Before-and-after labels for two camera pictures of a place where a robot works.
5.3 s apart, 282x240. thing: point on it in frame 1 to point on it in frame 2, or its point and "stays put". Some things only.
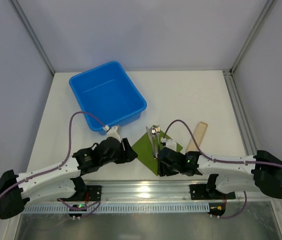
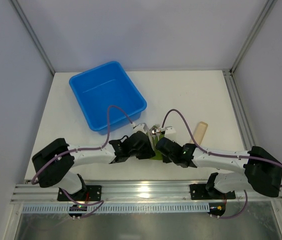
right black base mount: [208, 192] stays put
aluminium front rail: [174, 192] stays put
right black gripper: [164, 163] to [163, 145]
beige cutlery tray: [198, 135] stays put
